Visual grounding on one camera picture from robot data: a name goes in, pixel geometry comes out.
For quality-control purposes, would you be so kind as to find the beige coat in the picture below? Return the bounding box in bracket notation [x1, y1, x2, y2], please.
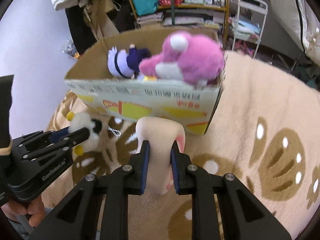
[84, 0, 119, 41]

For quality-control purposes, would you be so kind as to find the cream mattress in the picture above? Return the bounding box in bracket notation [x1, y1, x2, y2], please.
[270, 0, 319, 65]

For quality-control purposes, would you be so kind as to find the plastic bag on floor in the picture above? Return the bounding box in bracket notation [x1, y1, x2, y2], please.
[61, 38, 80, 60]

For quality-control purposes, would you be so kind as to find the stack of books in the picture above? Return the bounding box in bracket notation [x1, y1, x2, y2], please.
[137, 12, 163, 27]

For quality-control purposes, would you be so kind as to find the cardboard box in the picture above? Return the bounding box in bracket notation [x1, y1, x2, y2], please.
[65, 27, 225, 135]

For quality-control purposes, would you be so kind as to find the yellow plush toy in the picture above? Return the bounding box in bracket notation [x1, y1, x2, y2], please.
[137, 74, 157, 82]

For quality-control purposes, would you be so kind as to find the pink swirl roll plush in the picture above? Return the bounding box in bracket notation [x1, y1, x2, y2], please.
[136, 116, 185, 194]

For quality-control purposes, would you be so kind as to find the pink bear plush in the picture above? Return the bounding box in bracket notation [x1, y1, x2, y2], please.
[139, 31, 225, 86]

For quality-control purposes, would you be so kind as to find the wooden bookshelf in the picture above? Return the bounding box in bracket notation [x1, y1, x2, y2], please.
[129, 0, 229, 47]

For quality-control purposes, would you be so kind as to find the white rolling cart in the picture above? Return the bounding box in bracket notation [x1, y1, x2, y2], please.
[229, 0, 268, 58]

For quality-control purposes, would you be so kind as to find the white fluffy plush toy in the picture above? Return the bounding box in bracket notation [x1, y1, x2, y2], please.
[67, 112, 102, 156]

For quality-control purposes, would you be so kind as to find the person's left hand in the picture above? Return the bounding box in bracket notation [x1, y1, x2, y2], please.
[1, 195, 46, 227]

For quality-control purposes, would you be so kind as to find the sailor doll plush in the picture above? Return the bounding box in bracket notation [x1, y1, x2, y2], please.
[107, 44, 151, 79]

